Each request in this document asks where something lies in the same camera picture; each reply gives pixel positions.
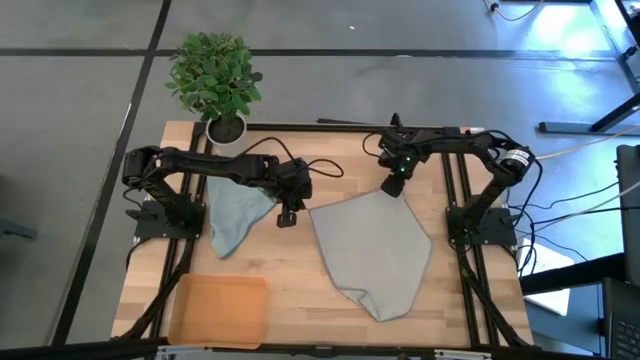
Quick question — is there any black crossbar with silver brackets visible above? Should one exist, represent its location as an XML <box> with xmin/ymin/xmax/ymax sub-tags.
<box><xmin>0</xmin><ymin>337</ymin><xmax>640</xmax><ymax>360</ymax></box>

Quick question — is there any black floor cable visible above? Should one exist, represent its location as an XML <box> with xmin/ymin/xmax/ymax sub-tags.
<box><xmin>504</xmin><ymin>182</ymin><xmax>622</xmax><ymax>212</ymax></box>

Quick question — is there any black left wrist camera cable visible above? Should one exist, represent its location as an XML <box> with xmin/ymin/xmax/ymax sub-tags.
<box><xmin>239</xmin><ymin>136</ymin><xmax>345</xmax><ymax>180</ymax></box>

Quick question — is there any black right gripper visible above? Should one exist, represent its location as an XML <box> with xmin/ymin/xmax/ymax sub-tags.
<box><xmin>379</xmin><ymin>142</ymin><xmax>426</xmax><ymax>199</ymax></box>

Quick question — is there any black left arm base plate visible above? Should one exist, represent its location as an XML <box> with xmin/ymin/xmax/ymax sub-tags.
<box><xmin>125</xmin><ymin>197</ymin><xmax>207</xmax><ymax>240</ymax></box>

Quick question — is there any white plant pot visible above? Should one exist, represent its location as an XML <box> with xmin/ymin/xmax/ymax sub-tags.
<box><xmin>204</xmin><ymin>112</ymin><xmax>249</xmax><ymax>147</ymax></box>

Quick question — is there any dark grey monitor panel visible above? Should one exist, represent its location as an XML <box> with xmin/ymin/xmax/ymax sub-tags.
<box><xmin>615</xmin><ymin>144</ymin><xmax>640</xmax><ymax>287</ymax></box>

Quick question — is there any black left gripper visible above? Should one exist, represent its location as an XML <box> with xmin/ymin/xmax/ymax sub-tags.
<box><xmin>272</xmin><ymin>169</ymin><xmax>302</xmax><ymax>229</ymax></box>

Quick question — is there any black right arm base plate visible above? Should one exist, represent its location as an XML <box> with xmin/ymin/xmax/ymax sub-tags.
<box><xmin>445</xmin><ymin>205</ymin><xmax>519</xmax><ymax>247</ymax></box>

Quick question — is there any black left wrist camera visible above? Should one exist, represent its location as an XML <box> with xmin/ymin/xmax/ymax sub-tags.
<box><xmin>292</xmin><ymin>157</ymin><xmax>314</xmax><ymax>199</ymax></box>

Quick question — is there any green leafy plant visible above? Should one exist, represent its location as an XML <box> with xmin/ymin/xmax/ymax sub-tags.
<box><xmin>164</xmin><ymin>31</ymin><xmax>264</xmax><ymax>124</ymax></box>

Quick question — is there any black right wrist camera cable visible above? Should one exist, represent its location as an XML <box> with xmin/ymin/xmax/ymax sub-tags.
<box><xmin>362</xmin><ymin>130</ymin><xmax>387</xmax><ymax>159</ymax></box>

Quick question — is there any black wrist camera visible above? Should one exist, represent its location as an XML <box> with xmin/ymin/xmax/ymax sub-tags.
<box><xmin>292</xmin><ymin>157</ymin><xmax>314</xmax><ymax>199</ymax></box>
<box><xmin>377</xmin><ymin>130</ymin><xmax>401</xmax><ymax>169</ymax></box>

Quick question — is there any teal microfiber towel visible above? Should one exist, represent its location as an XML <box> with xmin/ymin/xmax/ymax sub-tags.
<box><xmin>205</xmin><ymin>174</ymin><xmax>277</xmax><ymax>260</ymax></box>

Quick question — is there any white paper sheet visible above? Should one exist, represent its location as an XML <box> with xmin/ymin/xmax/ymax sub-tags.
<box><xmin>516</xmin><ymin>237</ymin><xmax>576</xmax><ymax>317</ymax></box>

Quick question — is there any black floor beam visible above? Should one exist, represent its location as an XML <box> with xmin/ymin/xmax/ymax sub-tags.
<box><xmin>519</xmin><ymin>252</ymin><xmax>627</xmax><ymax>296</ymax></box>

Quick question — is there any orange plastic basket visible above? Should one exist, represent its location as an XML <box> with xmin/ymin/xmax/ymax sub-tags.
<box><xmin>167</xmin><ymin>272</ymin><xmax>271</xmax><ymax>350</ymax></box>

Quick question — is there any black laptop keyboard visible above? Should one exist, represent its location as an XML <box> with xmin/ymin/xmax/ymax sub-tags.
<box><xmin>601</xmin><ymin>277</ymin><xmax>640</xmax><ymax>360</ymax></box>

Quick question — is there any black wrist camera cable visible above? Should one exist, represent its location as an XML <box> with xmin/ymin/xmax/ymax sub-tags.
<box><xmin>239</xmin><ymin>136</ymin><xmax>345</xmax><ymax>180</ymax></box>
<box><xmin>362</xmin><ymin>130</ymin><xmax>387</xmax><ymax>159</ymax></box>

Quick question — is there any grey microfiber towel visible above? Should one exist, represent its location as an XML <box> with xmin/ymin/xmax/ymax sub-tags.
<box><xmin>308</xmin><ymin>188</ymin><xmax>433</xmax><ymax>323</ymax></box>

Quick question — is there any black desk leg frame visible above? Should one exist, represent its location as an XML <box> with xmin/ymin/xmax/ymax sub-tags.
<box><xmin>538</xmin><ymin>0</ymin><xmax>640</xmax><ymax>134</ymax></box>

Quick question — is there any cream floor cable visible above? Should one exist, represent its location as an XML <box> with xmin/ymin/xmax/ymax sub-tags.
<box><xmin>534</xmin><ymin>124</ymin><xmax>640</xmax><ymax>161</ymax></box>

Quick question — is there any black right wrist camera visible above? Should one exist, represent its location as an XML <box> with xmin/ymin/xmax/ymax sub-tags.
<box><xmin>377</xmin><ymin>130</ymin><xmax>401</xmax><ymax>169</ymax></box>

